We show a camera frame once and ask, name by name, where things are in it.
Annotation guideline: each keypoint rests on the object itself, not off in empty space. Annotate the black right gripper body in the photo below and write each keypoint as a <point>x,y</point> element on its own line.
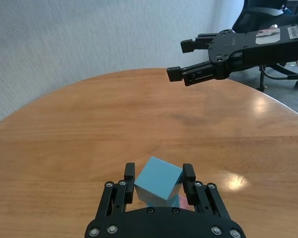
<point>250,49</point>

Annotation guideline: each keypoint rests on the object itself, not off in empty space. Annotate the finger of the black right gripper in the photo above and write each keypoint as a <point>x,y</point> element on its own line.
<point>191,74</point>
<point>196,43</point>

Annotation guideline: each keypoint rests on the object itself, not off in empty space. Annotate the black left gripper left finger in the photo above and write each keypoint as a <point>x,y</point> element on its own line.
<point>129,173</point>

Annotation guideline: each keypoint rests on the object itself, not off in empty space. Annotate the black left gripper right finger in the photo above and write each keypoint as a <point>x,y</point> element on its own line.
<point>188,177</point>

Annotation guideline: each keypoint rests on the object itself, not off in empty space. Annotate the pink cube block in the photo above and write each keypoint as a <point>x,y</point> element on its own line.
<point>183,200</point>

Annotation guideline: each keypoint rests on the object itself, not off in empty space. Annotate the blue cube block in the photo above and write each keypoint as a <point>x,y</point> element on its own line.
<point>175,200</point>
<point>159,178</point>

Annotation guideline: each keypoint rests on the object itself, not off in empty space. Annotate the black office chair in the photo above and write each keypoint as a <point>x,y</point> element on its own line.
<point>268,15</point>

